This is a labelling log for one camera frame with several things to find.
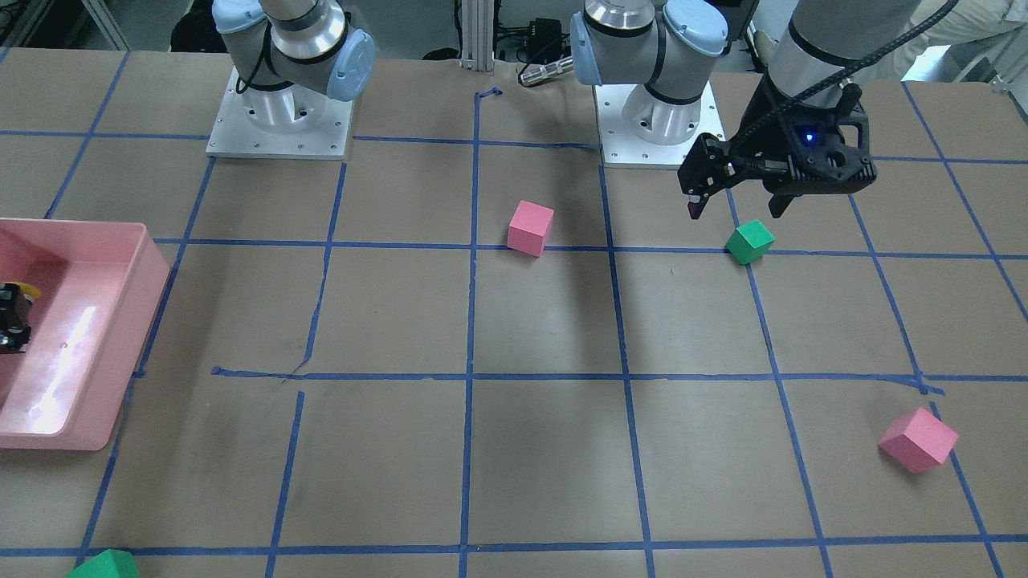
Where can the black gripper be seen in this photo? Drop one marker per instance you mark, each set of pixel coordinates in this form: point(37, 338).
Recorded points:
point(773, 132)

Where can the yellow push button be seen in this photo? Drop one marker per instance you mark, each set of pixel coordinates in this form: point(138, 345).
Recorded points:
point(17, 299)

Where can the pink cube near arm base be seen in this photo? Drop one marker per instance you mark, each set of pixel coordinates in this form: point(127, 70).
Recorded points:
point(529, 228)

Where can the green cube centre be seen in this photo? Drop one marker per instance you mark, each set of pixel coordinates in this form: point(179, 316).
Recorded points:
point(749, 242)

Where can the pink cube tilted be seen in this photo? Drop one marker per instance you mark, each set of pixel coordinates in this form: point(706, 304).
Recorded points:
point(919, 441)

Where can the pink plastic bin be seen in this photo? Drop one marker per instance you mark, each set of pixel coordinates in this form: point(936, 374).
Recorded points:
point(100, 285)

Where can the green cube far corner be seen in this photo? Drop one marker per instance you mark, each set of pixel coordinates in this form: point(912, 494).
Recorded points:
point(110, 563)

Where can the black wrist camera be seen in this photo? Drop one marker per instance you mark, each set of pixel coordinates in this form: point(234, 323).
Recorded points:
point(708, 160)

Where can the aluminium frame post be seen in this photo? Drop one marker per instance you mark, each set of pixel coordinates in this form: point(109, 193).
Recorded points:
point(477, 35)

